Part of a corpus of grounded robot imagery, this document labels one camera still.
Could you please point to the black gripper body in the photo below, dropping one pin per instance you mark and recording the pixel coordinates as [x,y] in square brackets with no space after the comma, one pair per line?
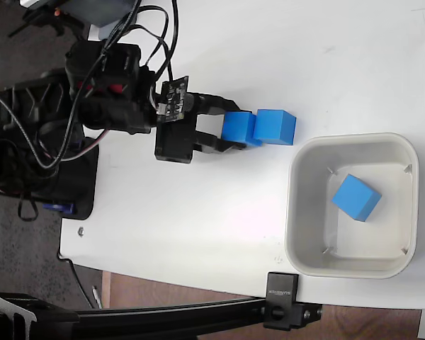
[173,141]

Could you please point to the blue cube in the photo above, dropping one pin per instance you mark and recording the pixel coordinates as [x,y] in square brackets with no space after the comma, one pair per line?
[237,125]
[354,198]
[269,125]

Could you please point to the black six-joint robot arm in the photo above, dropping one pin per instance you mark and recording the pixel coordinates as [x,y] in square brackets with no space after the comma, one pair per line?
[110,99]

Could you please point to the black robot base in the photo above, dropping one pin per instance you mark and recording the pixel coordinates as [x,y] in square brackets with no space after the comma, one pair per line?
[78,184]

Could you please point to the white plastic bin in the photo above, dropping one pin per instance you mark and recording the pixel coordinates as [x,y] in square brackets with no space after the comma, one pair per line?
[304,212]

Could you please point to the small metal nut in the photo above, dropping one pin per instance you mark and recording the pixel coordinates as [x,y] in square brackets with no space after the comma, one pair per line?
[81,231]

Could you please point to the blue-gray device base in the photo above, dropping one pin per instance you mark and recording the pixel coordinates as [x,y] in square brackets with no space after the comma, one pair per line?
[92,12]

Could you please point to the black table clamp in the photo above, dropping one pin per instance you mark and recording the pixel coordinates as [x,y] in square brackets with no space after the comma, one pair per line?
[281,301]

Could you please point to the black tripod stand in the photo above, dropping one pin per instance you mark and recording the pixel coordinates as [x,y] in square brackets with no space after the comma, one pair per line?
[39,19]

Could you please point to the camera circuit board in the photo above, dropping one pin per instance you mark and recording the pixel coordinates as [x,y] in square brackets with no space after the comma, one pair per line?
[173,99]

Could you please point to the black aluminium rail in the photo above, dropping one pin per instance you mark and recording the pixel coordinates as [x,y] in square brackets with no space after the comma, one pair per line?
[163,318]

